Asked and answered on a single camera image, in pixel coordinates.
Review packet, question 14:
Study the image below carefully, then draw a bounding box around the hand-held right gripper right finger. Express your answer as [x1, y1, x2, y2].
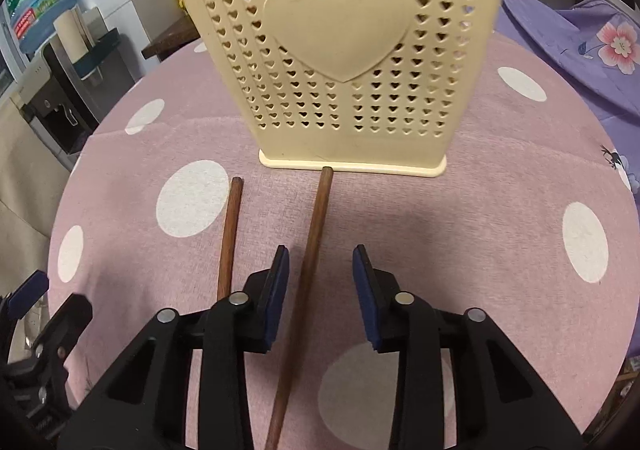
[352, 244, 586, 450]

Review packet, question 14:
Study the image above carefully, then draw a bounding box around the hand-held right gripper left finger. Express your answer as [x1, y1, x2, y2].
[59, 244, 291, 450]

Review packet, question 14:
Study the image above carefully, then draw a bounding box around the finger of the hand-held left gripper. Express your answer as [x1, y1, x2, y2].
[30, 294, 94, 361]
[6, 271, 51, 318]

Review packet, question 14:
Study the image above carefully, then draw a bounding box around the brown wooden chopstick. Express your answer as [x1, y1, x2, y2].
[264, 166, 335, 450]
[216, 176, 245, 303]

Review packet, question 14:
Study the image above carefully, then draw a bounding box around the cream plastic utensil holder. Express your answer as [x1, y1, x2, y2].
[156, 0, 512, 179]

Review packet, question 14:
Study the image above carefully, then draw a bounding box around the beige cover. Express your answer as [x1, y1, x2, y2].
[0, 95, 76, 296]

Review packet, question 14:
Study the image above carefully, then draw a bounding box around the water dispenser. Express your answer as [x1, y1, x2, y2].
[20, 5, 131, 156]

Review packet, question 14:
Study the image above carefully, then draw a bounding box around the stack of paper cups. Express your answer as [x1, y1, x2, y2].
[52, 10, 93, 63]

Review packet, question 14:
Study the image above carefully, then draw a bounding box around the dark wooden counter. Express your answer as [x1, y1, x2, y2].
[141, 15, 206, 62]

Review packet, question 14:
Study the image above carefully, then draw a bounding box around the purple floral cloth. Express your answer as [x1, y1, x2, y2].
[492, 0, 640, 201]

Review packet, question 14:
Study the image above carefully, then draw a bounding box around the wooden furniture frame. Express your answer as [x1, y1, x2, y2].
[597, 355, 640, 426]

